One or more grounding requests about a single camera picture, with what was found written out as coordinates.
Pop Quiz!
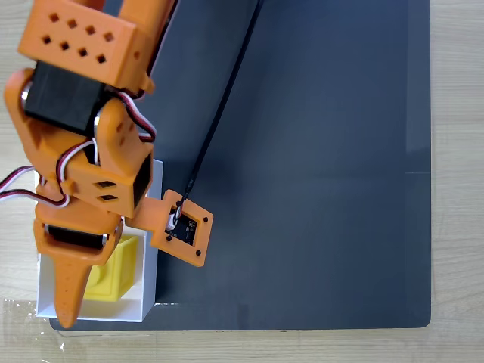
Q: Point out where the dark grey textured mat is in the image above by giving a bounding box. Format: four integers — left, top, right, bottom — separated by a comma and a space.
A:
48, 0, 433, 332

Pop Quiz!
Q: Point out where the black camera cable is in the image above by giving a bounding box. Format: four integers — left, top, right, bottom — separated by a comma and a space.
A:
174, 0, 265, 216

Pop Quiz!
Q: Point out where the clear plastic tape patch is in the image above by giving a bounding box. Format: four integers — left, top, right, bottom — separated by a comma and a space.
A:
2, 298, 64, 352

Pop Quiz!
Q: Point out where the yellow block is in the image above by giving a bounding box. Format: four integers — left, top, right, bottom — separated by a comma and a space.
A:
82, 234, 139, 303

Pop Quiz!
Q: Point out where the white open box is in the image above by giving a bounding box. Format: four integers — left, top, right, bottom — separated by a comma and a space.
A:
36, 158, 165, 323

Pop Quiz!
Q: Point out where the red white black servo wire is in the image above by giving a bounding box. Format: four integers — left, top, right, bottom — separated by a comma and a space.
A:
113, 88, 158, 144
0, 165, 73, 209

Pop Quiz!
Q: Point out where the orange wrist camera module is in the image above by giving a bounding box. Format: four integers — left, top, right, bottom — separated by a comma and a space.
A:
132, 188, 215, 268

